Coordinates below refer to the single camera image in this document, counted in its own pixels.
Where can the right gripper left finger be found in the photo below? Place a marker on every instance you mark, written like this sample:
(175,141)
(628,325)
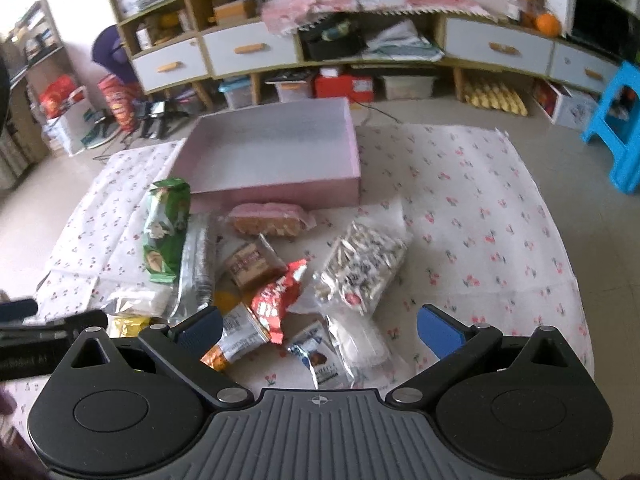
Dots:
(178,350)

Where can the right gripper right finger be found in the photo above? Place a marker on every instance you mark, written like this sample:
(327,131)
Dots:
(462,352)

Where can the green snack packet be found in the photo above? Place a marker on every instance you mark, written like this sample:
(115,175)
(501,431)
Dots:
(164,230)

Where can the pink brown cake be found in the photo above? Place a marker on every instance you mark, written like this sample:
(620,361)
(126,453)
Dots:
(271,219)

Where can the yellow snack packet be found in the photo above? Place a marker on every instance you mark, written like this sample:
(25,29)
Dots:
(124,326)

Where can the white orange wafer packet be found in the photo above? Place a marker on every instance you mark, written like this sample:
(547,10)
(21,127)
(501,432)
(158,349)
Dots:
(242,333)

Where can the silver foil snack packet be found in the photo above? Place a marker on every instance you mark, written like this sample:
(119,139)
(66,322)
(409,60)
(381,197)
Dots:
(196,283)

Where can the orange gold snack packet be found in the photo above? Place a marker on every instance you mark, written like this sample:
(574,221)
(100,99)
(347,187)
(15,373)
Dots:
(225,301)

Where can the white rice cracker packet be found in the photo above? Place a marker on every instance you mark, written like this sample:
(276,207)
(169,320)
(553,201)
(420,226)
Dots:
(127,300)

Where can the red snack packet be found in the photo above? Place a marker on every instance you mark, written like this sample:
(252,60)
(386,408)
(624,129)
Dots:
(270,304)

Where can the clear white cracker packet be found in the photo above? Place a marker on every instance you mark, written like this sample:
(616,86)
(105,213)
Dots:
(357,340)

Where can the cherry print tablecloth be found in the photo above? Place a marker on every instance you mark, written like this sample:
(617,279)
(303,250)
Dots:
(483,244)

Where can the brown small biscuit packet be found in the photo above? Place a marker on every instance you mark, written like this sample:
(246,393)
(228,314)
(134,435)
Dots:
(254,264)

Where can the clear bag patterned candies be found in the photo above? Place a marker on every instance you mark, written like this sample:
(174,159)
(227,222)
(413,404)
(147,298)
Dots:
(361,264)

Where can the blue white snack packet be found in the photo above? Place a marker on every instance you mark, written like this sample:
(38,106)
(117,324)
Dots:
(313,347)

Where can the white shopping bag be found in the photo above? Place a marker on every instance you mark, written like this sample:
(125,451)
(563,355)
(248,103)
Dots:
(70,129)

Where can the pink cardboard box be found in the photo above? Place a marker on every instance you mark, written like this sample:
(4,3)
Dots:
(303,153)

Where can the blue plastic stool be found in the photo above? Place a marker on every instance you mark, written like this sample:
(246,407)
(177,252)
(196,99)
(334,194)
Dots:
(620,136)

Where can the yellow egg tray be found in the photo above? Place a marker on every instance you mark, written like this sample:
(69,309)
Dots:
(493,95)

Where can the red cylindrical drum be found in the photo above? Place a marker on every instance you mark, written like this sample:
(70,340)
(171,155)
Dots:
(121,100)

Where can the red cardboard box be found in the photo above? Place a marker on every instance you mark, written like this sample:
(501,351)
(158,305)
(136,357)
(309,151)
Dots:
(358,89)

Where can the wooden tv cabinet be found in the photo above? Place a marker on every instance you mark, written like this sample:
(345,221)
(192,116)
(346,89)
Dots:
(171,42)

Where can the orange fruit lower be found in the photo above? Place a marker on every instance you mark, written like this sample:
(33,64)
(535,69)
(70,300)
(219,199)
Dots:
(548,25)

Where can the pink cloth on cabinet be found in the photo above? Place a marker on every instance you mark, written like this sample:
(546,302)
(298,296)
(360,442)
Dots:
(370,2)

